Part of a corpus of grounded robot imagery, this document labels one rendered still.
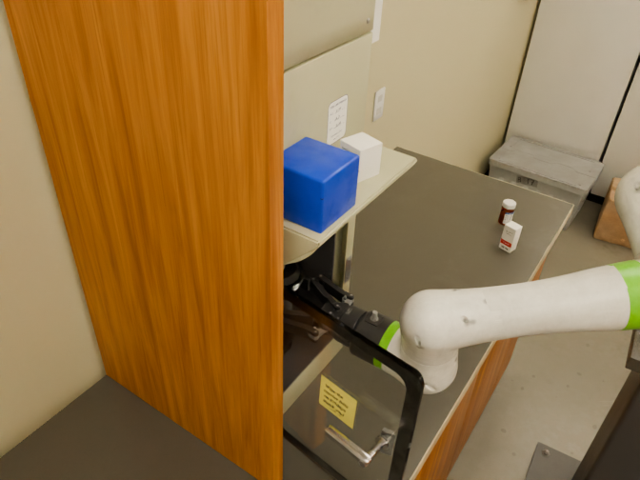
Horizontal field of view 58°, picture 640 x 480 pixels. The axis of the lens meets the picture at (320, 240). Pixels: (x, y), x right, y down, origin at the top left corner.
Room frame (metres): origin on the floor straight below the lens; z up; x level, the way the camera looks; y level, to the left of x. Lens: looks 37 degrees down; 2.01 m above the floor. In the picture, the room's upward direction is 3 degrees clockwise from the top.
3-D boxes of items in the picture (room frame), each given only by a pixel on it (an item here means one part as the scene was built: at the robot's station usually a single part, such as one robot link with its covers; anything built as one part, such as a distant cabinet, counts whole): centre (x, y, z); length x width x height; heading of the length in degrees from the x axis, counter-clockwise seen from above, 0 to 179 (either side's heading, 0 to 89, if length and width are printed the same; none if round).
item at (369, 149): (0.86, -0.06, 1.54); 0.05 x 0.05 x 0.06; 41
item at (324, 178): (0.74, 0.01, 1.56); 0.10 x 0.10 x 0.09; 58
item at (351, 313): (0.82, -0.05, 1.20); 0.09 x 0.08 x 0.07; 57
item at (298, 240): (0.82, -0.04, 1.46); 0.32 x 0.12 x 0.10; 148
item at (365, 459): (0.55, -0.07, 1.20); 0.10 x 0.05 x 0.03; 50
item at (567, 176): (3.18, -1.38, 0.17); 0.60 x 0.42 x 0.33; 56
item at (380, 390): (0.62, -0.04, 1.19); 0.30 x 0.01 x 0.40; 50
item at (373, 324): (0.78, -0.11, 1.20); 0.09 x 0.06 x 0.12; 147
